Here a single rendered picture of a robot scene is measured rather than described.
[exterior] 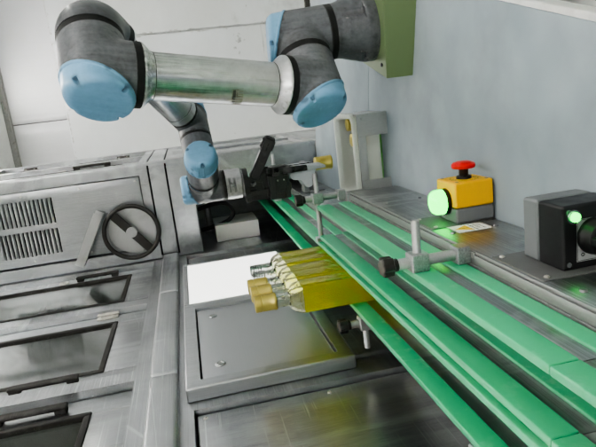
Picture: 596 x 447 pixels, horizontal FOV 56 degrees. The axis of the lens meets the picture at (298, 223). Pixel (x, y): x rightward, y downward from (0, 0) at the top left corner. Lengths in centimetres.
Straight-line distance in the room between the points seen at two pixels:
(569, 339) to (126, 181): 181
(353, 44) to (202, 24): 377
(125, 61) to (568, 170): 70
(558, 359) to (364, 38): 84
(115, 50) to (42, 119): 450
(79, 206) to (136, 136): 274
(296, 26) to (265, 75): 16
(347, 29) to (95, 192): 128
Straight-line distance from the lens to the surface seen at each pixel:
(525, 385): 68
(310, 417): 106
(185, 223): 219
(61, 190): 223
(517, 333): 62
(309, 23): 122
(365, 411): 106
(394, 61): 124
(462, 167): 99
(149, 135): 492
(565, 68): 83
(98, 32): 104
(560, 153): 85
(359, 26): 123
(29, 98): 552
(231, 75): 107
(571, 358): 57
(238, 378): 113
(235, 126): 493
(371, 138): 142
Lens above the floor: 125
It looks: 10 degrees down
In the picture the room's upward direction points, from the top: 99 degrees counter-clockwise
